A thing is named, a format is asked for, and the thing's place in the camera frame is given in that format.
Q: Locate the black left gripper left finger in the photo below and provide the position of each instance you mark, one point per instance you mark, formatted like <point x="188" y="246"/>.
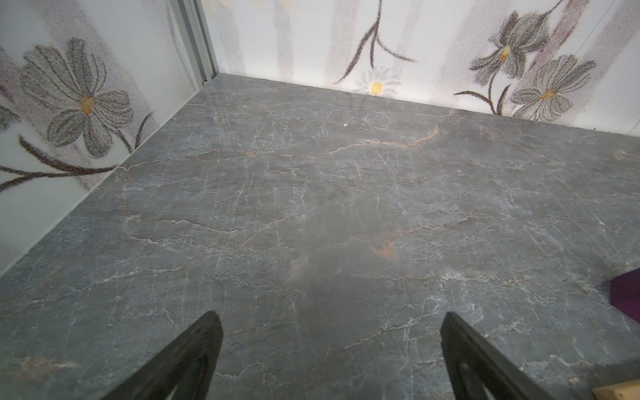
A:
<point x="182" y="370"/>

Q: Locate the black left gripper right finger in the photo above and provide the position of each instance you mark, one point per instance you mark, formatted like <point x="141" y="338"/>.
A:
<point x="477" y="370"/>

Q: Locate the tan long block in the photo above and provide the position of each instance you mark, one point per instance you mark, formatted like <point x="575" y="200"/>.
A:
<point x="621" y="391"/>

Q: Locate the purple cube block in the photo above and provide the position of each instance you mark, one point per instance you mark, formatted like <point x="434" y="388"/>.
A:
<point x="625" y="294"/>

